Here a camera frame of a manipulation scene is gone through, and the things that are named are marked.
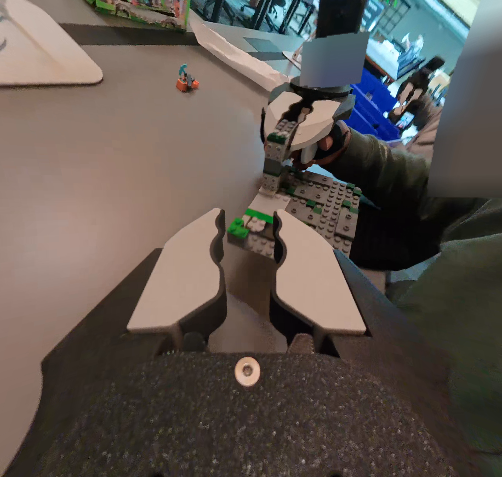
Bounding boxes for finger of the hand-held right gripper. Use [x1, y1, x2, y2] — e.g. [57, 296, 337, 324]
[287, 99, 346, 151]
[261, 92, 305, 137]

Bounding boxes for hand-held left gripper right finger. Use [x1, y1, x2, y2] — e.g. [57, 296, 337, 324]
[269, 209, 368, 346]

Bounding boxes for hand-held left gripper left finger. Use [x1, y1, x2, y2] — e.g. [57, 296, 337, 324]
[126, 207, 228, 348]

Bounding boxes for grey toy brick tower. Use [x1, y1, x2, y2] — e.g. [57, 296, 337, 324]
[261, 118, 299, 196]

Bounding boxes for grey toy brick baseplate build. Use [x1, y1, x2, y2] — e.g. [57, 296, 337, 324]
[227, 171, 363, 259]

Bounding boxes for person's left forearm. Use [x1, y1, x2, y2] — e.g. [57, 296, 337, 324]
[386, 226, 502, 454]

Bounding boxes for person's right forearm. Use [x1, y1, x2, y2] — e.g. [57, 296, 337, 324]
[333, 126, 432, 201]

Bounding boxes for grey desk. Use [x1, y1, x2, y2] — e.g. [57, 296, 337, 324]
[0, 0, 389, 477]

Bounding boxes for person's right hand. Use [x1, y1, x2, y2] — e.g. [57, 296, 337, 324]
[318, 121, 351, 165]

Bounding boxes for stacked blue plastic bins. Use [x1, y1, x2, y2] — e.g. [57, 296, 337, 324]
[347, 67, 401, 137]

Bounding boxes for white crumpled paper bag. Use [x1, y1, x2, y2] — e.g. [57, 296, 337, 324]
[190, 18, 299, 91]

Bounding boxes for person's dark trousers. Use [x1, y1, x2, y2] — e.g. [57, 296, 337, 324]
[349, 197, 446, 271]

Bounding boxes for small orange toy brick model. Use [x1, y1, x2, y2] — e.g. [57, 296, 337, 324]
[176, 64, 201, 93]

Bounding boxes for person's green jacket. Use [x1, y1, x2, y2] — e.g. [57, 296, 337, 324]
[425, 197, 502, 250]

